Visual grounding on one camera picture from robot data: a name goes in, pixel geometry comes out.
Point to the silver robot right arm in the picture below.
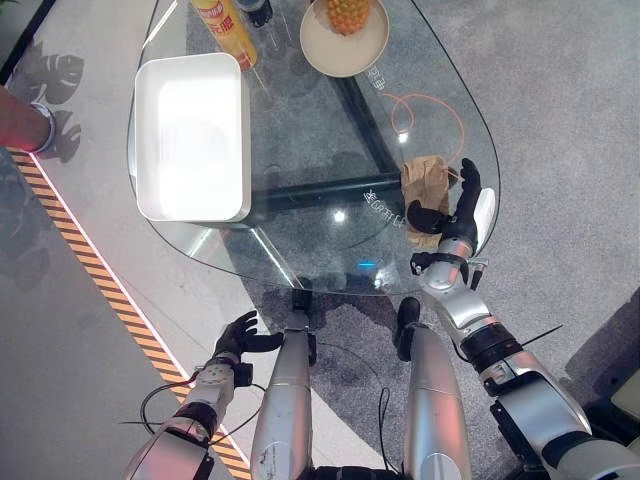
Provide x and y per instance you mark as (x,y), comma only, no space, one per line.
(500,350)

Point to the beige round plate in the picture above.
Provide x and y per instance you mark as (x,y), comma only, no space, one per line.
(345,50)

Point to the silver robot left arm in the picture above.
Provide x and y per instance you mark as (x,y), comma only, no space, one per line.
(200,400)

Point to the silver robot leg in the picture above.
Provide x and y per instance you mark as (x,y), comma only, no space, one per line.
(285,400)
(432,390)

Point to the brown wiping cloth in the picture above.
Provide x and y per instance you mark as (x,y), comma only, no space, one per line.
(425,182)

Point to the yellow pineapple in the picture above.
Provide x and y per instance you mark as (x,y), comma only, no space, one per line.
(350,12)

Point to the yellow black hazard tape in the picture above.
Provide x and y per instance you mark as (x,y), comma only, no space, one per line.
(95,265)

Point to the silver robot right leg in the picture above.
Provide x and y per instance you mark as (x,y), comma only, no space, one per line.
(432,390)

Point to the dark drink bottle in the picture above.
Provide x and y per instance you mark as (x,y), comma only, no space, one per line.
(255,10)

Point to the yellow printed drink bottle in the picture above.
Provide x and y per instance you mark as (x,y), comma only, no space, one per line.
(227,25)

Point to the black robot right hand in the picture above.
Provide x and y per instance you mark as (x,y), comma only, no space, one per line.
(467,202)

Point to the white rectangular plastic basket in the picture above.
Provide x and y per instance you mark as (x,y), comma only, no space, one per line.
(192,140)

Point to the silver robot left leg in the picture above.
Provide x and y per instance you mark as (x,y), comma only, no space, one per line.
(285,400)

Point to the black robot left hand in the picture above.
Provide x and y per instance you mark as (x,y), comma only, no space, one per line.
(235,336)

